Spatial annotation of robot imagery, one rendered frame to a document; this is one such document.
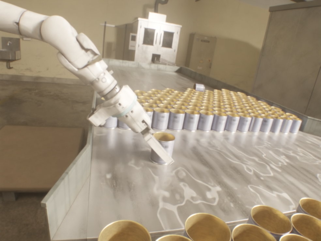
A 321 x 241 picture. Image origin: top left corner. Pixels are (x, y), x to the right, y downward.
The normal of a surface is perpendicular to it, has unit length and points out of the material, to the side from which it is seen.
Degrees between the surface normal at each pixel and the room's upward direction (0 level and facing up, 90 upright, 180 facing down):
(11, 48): 90
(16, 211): 0
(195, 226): 88
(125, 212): 0
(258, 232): 89
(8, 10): 60
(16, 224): 0
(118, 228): 88
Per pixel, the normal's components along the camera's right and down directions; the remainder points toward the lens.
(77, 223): 0.14, -0.93
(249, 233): -0.25, 0.26
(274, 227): -0.84, 0.06
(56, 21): 0.18, -0.01
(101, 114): 0.08, 0.48
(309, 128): -0.50, 0.22
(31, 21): 0.22, 0.20
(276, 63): -0.96, -0.04
